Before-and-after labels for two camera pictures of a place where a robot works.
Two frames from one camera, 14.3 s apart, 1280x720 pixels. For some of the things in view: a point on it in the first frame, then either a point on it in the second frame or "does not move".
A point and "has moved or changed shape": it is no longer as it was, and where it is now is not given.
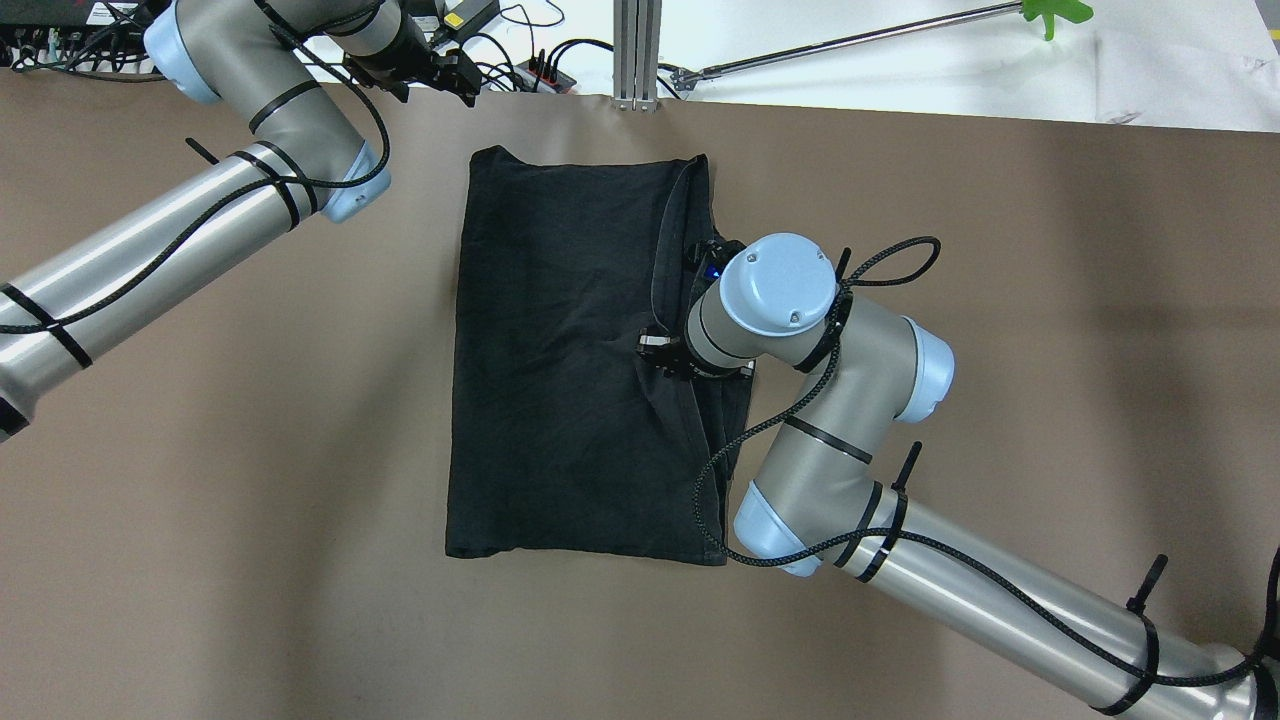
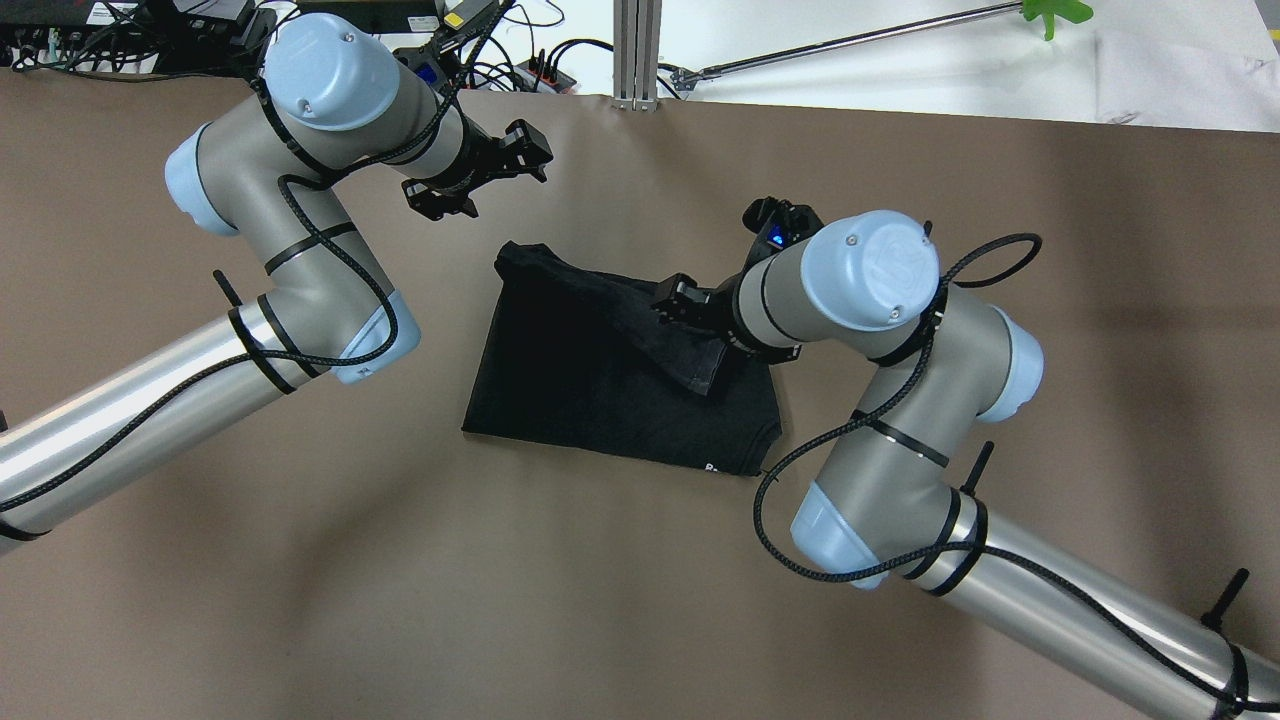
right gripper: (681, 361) → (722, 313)
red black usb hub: (526, 79) does not move
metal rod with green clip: (1048, 10) does not move
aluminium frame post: (636, 48) does not move
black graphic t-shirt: (566, 440) has moved or changed shape
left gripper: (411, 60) → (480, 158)
